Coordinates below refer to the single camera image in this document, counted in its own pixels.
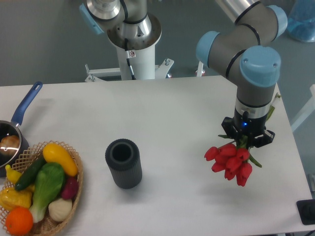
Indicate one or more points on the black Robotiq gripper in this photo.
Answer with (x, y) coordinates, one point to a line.
(253, 128)

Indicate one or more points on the red tulip bouquet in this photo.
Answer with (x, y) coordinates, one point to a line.
(234, 158)

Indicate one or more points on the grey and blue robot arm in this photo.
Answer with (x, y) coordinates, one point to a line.
(242, 56)

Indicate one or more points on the dark grey ribbed vase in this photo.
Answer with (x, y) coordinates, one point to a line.
(123, 159)

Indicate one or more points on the black device at edge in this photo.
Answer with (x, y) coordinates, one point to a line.
(306, 209)

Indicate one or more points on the blue translucent plastic bag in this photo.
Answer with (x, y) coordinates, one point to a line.
(301, 21)

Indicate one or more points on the purple red onion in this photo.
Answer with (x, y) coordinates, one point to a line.
(70, 188)

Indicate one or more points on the yellow squash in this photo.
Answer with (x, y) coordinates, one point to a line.
(53, 152)

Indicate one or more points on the green bok choy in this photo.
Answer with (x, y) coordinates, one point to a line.
(48, 184)

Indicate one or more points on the white garlic bulb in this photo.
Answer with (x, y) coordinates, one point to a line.
(60, 209)

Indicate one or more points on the woven wicker basket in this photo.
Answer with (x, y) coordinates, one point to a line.
(48, 226)

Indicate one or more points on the green cucumber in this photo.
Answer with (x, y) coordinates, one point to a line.
(29, 175)

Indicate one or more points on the brown bread roll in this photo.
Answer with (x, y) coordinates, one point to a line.
(9, 145)

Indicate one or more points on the small yellow banana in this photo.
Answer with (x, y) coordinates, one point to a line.
(13, 176)

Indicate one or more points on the orange fruit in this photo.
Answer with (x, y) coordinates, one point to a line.
(19, 221)

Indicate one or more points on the yellow bell pepper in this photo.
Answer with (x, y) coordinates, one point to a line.
(10, 198)

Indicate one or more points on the white frame at right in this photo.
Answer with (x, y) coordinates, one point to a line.
(304, 112)

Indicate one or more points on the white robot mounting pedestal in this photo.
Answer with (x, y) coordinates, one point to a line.
(136, 52)

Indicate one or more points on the blue handled saucepan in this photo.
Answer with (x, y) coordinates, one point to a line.
(8, 128)

